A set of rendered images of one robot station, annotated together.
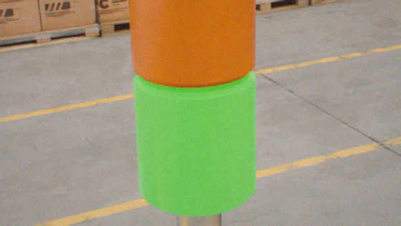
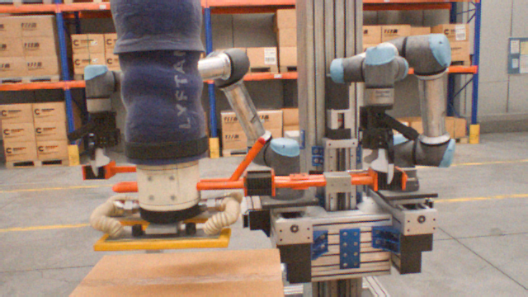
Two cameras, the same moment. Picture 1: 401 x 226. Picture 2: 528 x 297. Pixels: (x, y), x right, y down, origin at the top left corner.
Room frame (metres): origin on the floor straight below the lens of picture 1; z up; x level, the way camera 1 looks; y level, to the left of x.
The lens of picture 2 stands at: (-0.02, -1.34, 1.53)
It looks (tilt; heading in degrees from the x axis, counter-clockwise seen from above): 9 degrees down; 20
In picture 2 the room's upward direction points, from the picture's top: 2 degrees counter-clockwise
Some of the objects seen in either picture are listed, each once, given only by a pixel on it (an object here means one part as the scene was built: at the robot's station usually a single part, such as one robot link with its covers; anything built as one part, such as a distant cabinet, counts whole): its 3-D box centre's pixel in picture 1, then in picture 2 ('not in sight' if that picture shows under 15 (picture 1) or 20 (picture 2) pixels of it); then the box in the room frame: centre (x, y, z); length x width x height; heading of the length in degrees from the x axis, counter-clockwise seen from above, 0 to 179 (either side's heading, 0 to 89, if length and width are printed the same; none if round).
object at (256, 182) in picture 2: not in sight; (259, 182); (1.04, -0.94, 1.24); 0.10 x 0.08 x 0.06; 19
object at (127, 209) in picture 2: not in sight; (171, 208); (0.96, -0.70, 1.17); 0.34 x 0.25 x 0.06; 109
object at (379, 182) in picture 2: not in sight; (385, 178); (1.15, -1.27, 1.24); 0.08 x 0.07 x 0.05; 109
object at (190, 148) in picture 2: not in sight; (167, 144); (0.96, -0.70, 1.35); 0.23 x 0.23 x 0.04
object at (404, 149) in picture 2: not in sight; (403, 149); (1.80, -1.30, 1.20); 0.13 x 0.12 x 0.14; 74
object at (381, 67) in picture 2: not in sight; (379, 68); (1.16, -1.25, 1.54); 0.09 x 0.08 x 0.11; 164
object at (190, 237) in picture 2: not in sight; (164, 233); (0.87, -0.73, 1.13); 0.34 x 0.10 x 0.05; 109
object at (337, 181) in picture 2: not in sight; (337, 181); (1.11, -1.14, 1.23); 0.07 x 0.07 x 0.04; 19
